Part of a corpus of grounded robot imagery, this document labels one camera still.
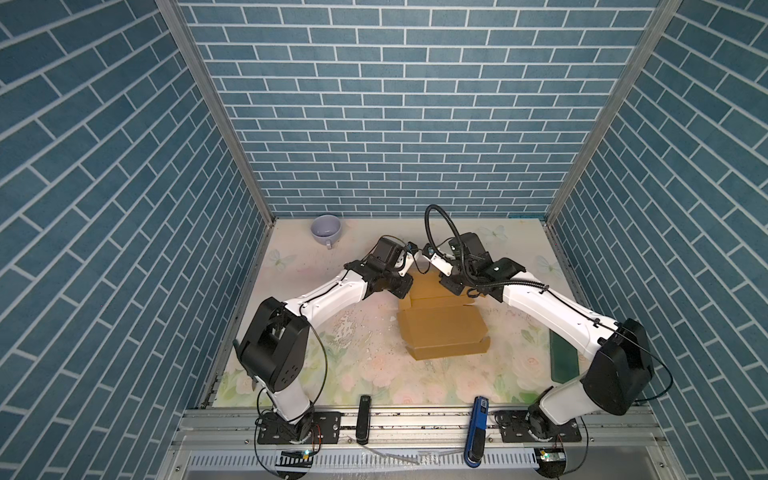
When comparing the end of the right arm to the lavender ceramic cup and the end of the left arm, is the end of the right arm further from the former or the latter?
the lavender ceramic cup

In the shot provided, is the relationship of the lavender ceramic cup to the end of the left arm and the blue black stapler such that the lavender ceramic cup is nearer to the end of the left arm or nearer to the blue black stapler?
the end of the left arm

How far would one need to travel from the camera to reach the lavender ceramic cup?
1104 millimetres

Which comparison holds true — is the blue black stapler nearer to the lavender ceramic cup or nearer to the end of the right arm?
the end of the right arm

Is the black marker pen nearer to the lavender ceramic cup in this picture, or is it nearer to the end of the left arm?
the end of the left arm

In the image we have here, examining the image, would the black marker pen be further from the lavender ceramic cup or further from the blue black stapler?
the lavender ceramic cup
